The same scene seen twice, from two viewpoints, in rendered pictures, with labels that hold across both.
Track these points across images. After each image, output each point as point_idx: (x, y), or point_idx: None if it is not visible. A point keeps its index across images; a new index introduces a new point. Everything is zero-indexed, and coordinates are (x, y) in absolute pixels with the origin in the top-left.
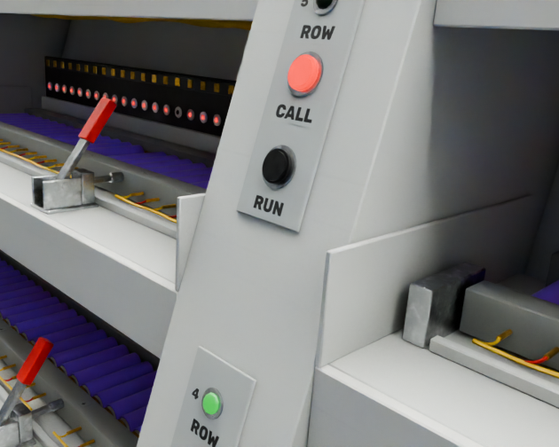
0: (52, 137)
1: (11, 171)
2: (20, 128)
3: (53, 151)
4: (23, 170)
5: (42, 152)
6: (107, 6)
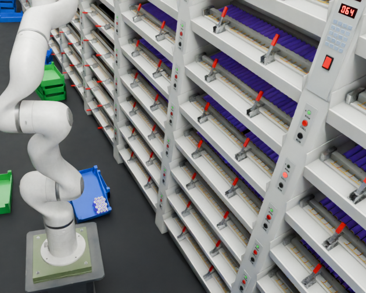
0: (229, 118)
1: (223, 136)
2: (220, 114)
3: (232, 131)
4: (226, 136)
5: (229, 129)
6: (249, 128)
